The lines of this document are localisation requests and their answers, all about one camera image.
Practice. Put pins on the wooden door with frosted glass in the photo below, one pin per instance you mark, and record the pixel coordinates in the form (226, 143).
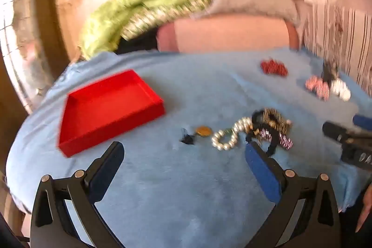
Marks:
(46, 4)

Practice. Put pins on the black hair clip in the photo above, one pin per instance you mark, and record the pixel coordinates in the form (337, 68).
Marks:
(330, 72)

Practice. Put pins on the gold and black bangles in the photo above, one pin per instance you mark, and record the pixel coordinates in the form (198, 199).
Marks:
(274, 120)

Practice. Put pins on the pink and black striped bangles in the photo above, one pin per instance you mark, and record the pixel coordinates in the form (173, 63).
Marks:
(284, 142)

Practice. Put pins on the red tray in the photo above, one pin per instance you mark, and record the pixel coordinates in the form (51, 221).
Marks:
(110, 108)

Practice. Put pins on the pink pillow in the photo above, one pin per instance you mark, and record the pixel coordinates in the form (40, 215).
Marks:
(226, 33)

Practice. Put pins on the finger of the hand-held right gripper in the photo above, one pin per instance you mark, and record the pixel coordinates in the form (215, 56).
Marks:
(363, 122)
(335, 131)

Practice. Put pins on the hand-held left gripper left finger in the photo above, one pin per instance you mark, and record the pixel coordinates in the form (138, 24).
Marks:
(105, 167)

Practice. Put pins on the black tassel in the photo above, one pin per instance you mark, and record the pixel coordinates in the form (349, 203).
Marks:
(187, 139)

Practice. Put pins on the light blue blanket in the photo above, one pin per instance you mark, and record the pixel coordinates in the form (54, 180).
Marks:
(180, 192)

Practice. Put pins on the black band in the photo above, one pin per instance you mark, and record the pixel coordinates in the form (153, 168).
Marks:
(271, 150)

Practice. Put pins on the person's right hand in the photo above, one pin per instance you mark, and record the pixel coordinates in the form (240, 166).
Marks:
(366, 207)

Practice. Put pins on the small gold pendant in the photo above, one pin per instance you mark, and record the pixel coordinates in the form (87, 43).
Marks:
(203, 131)

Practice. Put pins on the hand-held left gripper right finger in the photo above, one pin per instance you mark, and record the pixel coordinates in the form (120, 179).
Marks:
(261, 171)

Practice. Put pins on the green floral quilt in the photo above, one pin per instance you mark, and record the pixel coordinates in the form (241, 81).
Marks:
(128, 9)

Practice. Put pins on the red and white bangle set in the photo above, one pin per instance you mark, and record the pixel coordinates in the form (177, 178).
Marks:
(316, 86)

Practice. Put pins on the white black-striped cloth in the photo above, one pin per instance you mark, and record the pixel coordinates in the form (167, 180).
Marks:
(343, 33)

